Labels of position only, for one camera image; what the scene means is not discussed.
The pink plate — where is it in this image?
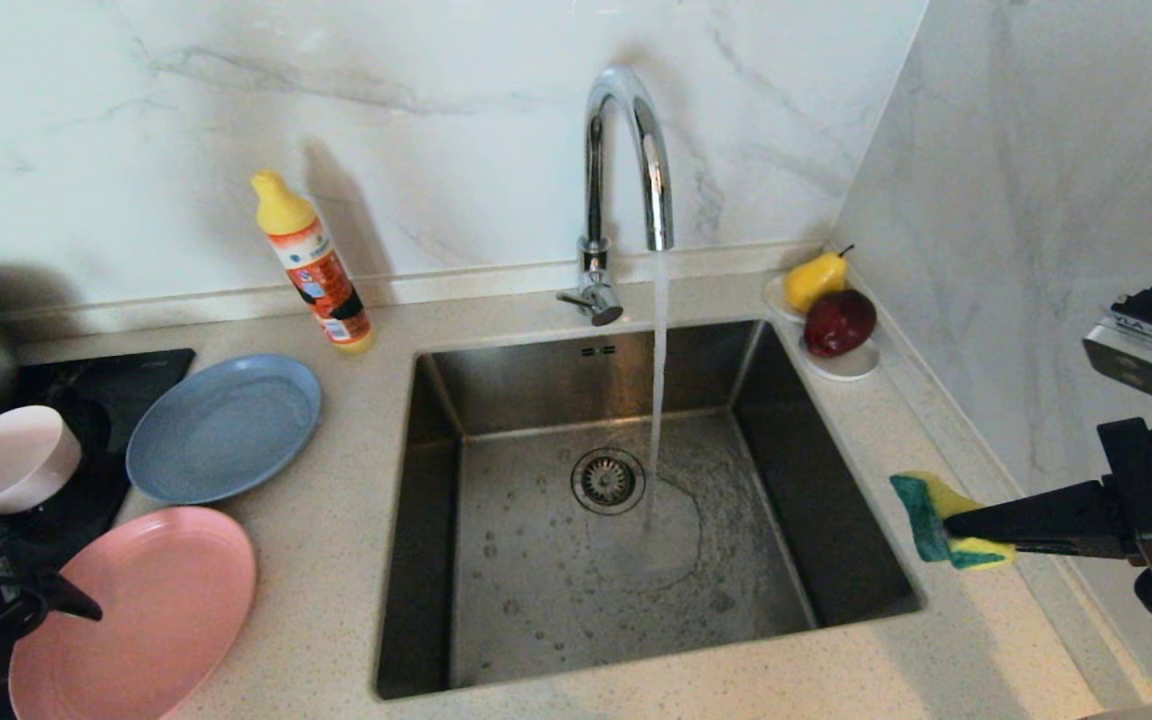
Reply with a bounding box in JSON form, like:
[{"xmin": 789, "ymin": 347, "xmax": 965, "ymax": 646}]
[{"xmin": 7, "ymin": 507, "xmax": 257, "ymax": 720}]

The yellow green sponge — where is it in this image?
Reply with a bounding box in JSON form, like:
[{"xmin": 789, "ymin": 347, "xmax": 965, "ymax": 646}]
[{"xmin": 889, "ymin": 471, "xmax": 1017, "ymax": 571}]

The pink bowl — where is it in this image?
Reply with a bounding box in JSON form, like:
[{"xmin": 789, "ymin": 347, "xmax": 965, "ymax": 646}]
[{"xmin": 0, "ymin": 405, "xmax": 84, "ymax": 515}]

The blue grey plate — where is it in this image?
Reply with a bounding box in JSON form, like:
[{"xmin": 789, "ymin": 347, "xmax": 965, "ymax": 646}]
[{"xmin": 126, "ymin": 354, "xmax": 323, "ymax": 506}]

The yellow orange dish soap bottle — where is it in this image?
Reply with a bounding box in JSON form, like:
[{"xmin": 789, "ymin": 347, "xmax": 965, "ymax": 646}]
[{"xmin": 250, "ymin": 169, "xmax": 375, "ymax": 356}]

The chrome gooseneck faucet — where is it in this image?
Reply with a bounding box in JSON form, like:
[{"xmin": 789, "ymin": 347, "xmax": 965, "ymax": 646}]
[{"xmin": 556, "ymin": 66, "xmax": 675, "ymax": 328}]

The round metal sink strainer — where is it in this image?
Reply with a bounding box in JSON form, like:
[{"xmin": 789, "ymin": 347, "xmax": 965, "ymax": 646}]
[{"xmin": 570, "ymin": 447, "xmax": 647, "ymax": 517}]

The stainless steel sink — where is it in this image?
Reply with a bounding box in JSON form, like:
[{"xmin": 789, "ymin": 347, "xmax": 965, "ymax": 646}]
[{"xmin": 374, "ymin": 318, "xmax": 927, "ymax": 701}]

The black induction cooktop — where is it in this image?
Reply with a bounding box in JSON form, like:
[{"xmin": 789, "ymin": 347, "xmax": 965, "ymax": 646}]
[{"xmin": 0, "ymin": 349, "xmax": 195, "ymax": 720}]

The small white fruit dish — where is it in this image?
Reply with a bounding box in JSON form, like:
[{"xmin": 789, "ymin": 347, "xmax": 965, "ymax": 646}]
[{"xmin": 762, "ymin": 275, "xmax": 881, "ymax": 382}]

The dark red apple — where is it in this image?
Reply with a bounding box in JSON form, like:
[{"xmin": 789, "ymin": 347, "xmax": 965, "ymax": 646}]
[{"xmin": 803, "ymin": 290, "xmax": 878, "ymax": 359}]

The yellow pear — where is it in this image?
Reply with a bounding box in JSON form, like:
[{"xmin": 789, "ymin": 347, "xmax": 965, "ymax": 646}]
[{"xmin": 784, "ymin": 246, "xmax": 853, "ymax": 316}]

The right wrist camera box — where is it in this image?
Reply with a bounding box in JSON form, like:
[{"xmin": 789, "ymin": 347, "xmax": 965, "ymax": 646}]
[{"xmin": 1082, "ymin": 300, "xmax": 1152, "ymax": 404}]

